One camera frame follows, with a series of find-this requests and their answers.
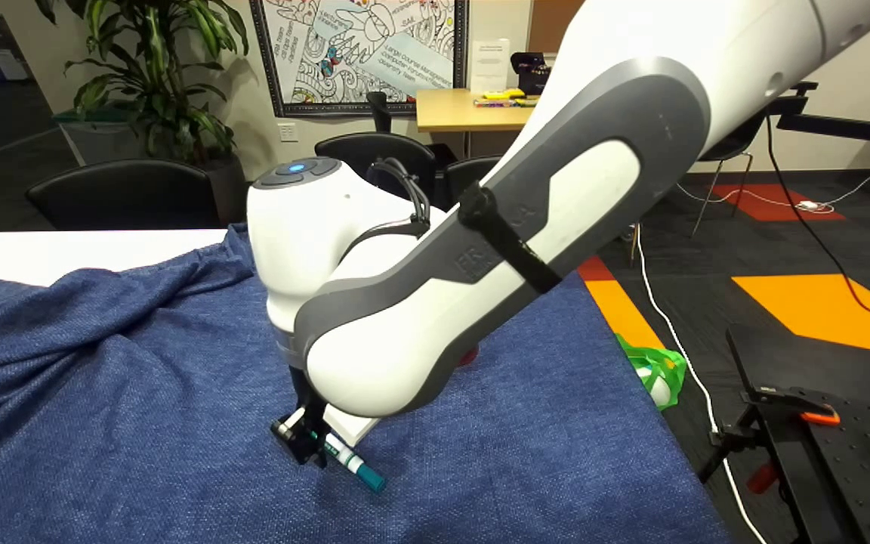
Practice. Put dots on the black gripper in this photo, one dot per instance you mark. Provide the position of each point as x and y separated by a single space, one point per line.
306 395

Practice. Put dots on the green and white marker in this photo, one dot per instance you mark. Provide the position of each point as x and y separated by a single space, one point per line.
364 472

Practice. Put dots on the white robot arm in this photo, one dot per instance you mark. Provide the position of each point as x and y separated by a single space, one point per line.
573 202

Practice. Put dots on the blue denim cloth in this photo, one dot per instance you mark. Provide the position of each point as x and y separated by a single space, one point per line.
102 403

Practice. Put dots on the grey plant pot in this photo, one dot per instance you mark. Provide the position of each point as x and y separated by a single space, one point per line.
225 193

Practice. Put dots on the green plastic bag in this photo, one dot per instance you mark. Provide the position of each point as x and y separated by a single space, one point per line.
655 368

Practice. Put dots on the light wooden desk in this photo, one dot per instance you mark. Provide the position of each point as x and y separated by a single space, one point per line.
465 111

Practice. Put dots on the green potted plant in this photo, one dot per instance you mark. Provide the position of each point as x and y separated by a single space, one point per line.
152 91

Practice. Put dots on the yellow item on desk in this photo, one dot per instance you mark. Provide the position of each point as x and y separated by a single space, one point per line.
499 97

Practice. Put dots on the framed drawing poster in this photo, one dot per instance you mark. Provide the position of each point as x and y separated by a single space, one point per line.
364 51

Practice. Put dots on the white paper sign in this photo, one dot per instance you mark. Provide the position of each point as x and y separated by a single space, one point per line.
490 64

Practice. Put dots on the black desk phone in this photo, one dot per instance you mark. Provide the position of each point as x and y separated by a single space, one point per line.
529 75

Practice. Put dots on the black stand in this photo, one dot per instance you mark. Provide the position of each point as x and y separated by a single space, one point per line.
785 472

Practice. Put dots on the brown cork board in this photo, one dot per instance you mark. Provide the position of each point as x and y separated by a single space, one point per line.
553 20

